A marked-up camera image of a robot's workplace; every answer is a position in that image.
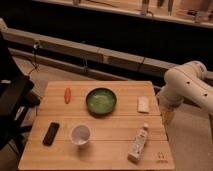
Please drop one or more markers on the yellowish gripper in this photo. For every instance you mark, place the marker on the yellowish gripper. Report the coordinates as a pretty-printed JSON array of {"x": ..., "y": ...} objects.
[{"x": 167, "y": 115}]

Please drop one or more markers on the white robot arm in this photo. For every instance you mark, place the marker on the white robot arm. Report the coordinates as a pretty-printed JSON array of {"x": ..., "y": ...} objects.
[{"x": 182, "y": 82}]

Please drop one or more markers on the orange red pepper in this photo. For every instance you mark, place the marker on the orange red pepper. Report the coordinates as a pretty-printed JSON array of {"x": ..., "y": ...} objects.
[{"x": 67, "y": 95}]

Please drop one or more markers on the white plastic bottle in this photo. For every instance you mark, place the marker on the white plastic bottle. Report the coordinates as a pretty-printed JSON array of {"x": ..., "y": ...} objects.
[{"x": 138, "y": 144}]

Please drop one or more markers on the green bowl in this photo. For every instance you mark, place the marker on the green bowl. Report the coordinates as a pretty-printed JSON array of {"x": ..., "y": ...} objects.
[{"x": 101, "y": 101}]

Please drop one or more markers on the wooden folding table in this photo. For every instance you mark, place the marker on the wooden folding table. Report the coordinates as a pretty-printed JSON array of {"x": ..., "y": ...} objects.
[{"x": 110, "y": 137}]

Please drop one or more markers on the white paper cup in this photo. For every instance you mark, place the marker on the white paper cup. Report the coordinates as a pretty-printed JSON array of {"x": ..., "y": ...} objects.
[{"x": 80, "y": 136}]

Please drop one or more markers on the black remote control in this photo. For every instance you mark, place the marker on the black remote control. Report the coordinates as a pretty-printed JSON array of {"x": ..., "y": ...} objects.
[{"x": 50, "y": 134}]

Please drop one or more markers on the black office chair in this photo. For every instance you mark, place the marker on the black office chair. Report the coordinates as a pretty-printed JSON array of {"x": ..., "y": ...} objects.
[{"x": 16, "y": 97}]

